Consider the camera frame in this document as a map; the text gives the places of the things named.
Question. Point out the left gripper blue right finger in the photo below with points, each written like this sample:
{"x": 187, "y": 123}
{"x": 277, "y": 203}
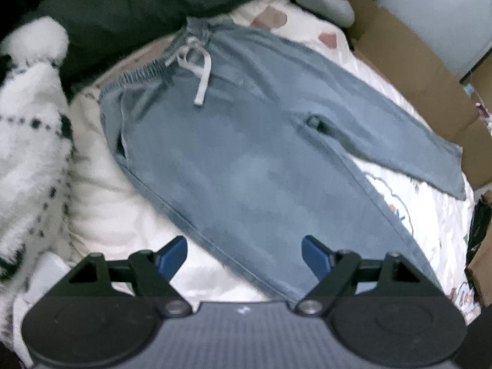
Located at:
{"x": 320, "y": 259}

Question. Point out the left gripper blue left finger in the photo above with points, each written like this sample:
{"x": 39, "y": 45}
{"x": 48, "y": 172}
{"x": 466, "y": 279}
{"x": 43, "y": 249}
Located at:
{"x": 169, "y": 259}

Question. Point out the blue denim drawstring pants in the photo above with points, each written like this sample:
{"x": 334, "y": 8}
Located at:
{"x": 247, "y": 142}

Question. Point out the cream bear print bedsheet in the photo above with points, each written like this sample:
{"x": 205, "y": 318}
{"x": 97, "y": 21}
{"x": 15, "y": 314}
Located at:
{"x": 107, "y": 215}

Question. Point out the white black fuzzy blanket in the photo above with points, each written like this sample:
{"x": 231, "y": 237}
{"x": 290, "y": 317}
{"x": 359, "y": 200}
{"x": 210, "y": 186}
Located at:
{"x": 36, "y": 148}

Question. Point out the brown cardboard sheet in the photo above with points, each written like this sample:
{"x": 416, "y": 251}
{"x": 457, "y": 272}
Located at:
{"x": 398, "y": 54}

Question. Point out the blue cap detergent bottle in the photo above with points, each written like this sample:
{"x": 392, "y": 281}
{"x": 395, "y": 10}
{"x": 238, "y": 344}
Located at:
{"x": 469, "y": 89}

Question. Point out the dark green pillow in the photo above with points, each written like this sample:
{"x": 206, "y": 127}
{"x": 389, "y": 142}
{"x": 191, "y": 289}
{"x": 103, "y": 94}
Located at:
{"x": 102, "y": 32}

